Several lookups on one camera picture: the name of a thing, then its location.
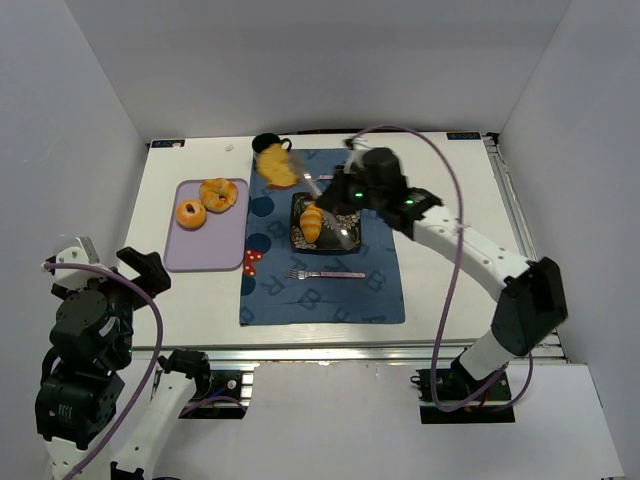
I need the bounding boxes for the metal tongs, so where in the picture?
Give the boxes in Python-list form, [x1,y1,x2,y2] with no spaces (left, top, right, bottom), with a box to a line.
[288,150,353,250]

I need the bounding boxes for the striped croissant bread roll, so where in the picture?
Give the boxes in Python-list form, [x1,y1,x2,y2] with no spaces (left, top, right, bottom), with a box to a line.
[299,202,323,244]

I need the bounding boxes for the brown bread slice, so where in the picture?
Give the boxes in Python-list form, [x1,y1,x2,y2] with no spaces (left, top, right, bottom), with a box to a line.
[256,144,299,189]

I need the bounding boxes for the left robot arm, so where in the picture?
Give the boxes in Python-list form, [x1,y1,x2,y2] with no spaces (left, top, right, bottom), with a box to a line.
[35,237,211,479]

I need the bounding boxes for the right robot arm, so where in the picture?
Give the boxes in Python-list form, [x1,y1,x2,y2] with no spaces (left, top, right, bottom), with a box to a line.
[316,148,568,398]

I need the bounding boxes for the round glazed donut bread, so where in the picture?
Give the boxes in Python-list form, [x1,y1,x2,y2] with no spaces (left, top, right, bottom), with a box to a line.
[175,199,207,230]

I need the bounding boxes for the twisted bagel bread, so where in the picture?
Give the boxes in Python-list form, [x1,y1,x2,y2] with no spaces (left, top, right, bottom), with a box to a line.
[199,178,238,213]

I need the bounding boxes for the black floral square plate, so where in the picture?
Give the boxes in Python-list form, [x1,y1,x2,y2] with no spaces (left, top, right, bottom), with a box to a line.
[290,192,362,254]

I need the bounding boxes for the lavender plastic tray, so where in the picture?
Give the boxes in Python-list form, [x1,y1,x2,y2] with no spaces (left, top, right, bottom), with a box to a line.
[163,178,249,273]

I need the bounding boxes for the right corner label sticker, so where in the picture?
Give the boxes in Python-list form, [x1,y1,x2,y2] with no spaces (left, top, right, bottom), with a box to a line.
[446,131,482,141]

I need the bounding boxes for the corner label sticker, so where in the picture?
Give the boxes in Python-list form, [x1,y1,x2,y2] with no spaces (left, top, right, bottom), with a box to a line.
[150,139,185,148]
[446,131,482,141]

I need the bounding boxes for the dark blue mug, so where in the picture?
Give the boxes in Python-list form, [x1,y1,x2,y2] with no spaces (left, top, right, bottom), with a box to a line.
[251,133,292,156]

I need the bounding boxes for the blue letter-print placemat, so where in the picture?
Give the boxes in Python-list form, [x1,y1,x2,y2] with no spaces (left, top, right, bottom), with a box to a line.
[239,171,405,326]

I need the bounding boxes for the left corner label sticker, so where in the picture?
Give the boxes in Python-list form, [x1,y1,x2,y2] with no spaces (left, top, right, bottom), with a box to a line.
[150,139,185,148]

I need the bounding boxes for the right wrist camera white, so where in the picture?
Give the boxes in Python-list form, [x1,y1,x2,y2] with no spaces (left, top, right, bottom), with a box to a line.
[344,138,370,174]

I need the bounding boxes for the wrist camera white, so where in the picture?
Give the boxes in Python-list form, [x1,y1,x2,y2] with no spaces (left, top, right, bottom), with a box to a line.
[344,138,370,174]
[42,236,104,291]

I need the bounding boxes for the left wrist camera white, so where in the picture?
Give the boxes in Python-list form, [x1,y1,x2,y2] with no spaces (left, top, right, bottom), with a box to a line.
[42,236,104,291]

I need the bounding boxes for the pink-handled fork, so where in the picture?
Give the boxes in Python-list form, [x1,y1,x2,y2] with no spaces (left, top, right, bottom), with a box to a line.
[286,270,366,280]

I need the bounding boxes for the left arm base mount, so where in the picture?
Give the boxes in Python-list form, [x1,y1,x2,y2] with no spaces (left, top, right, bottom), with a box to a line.
[153,349,248,420]

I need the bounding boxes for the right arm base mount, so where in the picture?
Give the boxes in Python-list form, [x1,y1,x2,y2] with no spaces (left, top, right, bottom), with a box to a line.
[410,368,516,425]

